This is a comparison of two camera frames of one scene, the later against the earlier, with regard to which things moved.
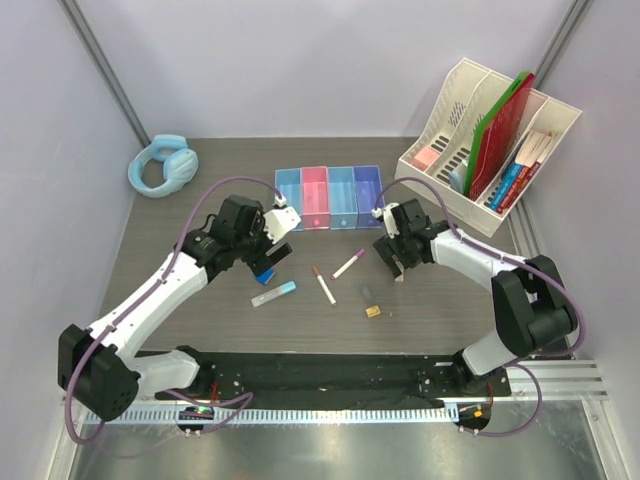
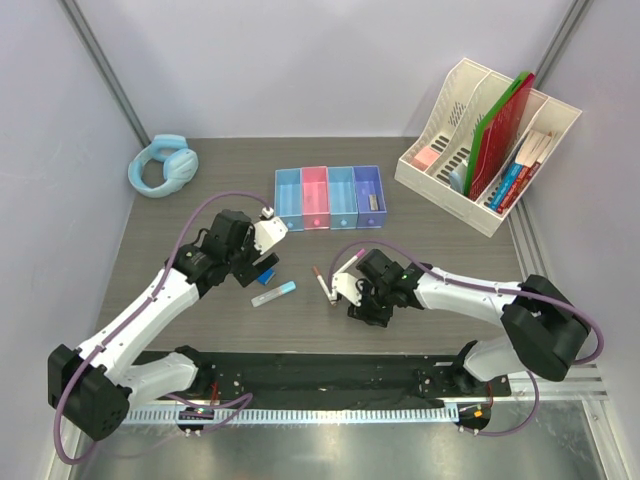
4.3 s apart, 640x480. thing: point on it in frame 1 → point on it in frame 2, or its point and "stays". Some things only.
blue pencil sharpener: [266, 276] stays
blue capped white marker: [281, 290] stays
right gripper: [383, 247] → [370, 315]
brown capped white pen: [324, 285] stays
